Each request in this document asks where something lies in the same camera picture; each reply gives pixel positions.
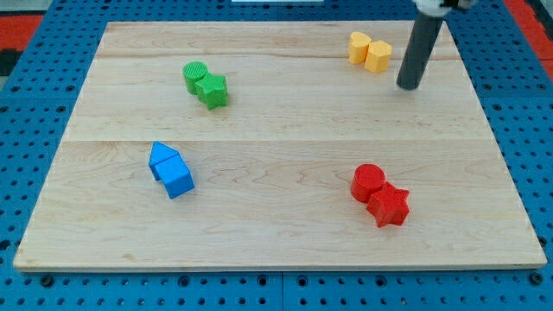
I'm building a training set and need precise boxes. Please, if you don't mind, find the yellow hexagon block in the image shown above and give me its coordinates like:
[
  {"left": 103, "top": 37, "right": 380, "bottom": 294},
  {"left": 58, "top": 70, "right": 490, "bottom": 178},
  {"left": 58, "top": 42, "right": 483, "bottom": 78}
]
[{"left": 364, "top": 41, "right": 392, "bottom": 73}]

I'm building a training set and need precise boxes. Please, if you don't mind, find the yellow heart block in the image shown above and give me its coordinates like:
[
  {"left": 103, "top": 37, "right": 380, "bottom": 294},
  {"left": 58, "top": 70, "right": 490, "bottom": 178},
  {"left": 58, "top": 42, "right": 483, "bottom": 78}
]
[{"left": 347, "top": 31, "right": 372, "bottom": 64}]

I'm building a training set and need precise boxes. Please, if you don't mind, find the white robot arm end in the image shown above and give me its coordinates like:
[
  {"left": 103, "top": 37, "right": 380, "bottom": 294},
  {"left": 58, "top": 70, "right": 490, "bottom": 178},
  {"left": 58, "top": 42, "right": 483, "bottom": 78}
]
[{"left": 412, "top": 0, "right": 479, "bottom": 17}]

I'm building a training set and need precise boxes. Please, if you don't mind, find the light wooden board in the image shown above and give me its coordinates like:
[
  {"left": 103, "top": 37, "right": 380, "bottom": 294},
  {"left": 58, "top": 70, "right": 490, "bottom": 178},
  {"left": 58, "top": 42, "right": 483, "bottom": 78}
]
[{"left": 14, "top": 21, "right": 547, "bottom": 272}]

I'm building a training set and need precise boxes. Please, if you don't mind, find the green star block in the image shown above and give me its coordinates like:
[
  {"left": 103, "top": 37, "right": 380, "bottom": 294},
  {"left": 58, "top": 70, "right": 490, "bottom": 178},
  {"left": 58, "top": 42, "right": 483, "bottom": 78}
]
[{"left": 195, "top": 73, "right": 228, "bottom": 111}]

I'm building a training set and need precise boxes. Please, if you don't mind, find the red cylinder block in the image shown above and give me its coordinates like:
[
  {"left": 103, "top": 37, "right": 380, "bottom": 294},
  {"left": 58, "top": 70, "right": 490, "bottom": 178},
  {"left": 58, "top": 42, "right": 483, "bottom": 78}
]
[{"left": 350, "top": 163, "right": 385, "bottom": 203}]

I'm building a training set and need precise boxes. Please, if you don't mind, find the blue cube block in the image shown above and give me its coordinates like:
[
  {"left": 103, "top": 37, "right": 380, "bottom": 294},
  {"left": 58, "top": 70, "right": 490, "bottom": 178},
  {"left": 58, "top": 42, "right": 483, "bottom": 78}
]
[{"left": 154, "top": 155, "right": 195, "bottom": 200}]

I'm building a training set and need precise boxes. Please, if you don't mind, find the blue triangle block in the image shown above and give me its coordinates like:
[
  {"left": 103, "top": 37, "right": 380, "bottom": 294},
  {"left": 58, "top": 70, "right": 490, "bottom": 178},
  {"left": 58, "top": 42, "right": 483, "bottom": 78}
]
[{"left": 148, "top": 141, "right": 179, "bottom": 181}]

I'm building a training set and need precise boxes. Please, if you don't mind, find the green cylinder block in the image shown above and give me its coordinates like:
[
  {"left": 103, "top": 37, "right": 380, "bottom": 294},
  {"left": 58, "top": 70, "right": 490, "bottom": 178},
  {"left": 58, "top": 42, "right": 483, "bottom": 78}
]
[{"left": 182, "top": 61, "right": 208, "bottom": 95}]

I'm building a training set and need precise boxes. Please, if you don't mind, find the red star block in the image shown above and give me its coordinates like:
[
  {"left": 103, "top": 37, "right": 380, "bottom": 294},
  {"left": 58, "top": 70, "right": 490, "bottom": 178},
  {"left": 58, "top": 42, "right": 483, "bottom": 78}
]
[{"left": 366, "top": 181, "right": 410, "bottom": 227}]

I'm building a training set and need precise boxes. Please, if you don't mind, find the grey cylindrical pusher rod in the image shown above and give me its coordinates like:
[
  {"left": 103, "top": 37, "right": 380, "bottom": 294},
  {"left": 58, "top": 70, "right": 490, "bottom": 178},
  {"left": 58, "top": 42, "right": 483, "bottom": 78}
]
[{"left": 397, "top": 12, "right": 443, "bottom": 91}]

